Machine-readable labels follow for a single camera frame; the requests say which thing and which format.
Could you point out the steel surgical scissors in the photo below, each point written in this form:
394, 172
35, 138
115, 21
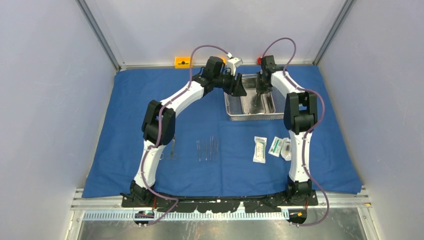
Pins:
172, 155

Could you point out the thin steel tweezers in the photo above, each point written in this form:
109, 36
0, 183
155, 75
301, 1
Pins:
216, 148
211, 147
205, 149

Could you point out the aluminium frame rail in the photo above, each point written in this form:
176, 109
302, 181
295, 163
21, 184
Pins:
336, 200

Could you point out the stainless steel tray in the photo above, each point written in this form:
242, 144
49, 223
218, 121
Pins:
247, 102

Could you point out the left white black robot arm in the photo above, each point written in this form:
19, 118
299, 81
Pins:
159, 122

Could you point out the blue surgical drape cloth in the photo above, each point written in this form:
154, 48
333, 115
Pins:
120, 146

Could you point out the clear syringe packet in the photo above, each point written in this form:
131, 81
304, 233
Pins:
286, 149

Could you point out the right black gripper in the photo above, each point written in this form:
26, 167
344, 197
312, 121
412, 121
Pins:
261, 90

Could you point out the metal mesh instrument basket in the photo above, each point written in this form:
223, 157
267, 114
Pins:
234, 111

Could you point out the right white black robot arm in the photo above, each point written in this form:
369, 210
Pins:
299, 116

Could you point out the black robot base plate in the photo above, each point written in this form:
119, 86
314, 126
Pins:
269, 203

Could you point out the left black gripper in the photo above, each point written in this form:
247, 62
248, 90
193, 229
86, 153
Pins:
239, 90

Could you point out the large yellow plastic block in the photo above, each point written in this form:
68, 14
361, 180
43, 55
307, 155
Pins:
182, 62

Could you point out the green white sterile packet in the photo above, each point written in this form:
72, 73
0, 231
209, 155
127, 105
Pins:
276, 146

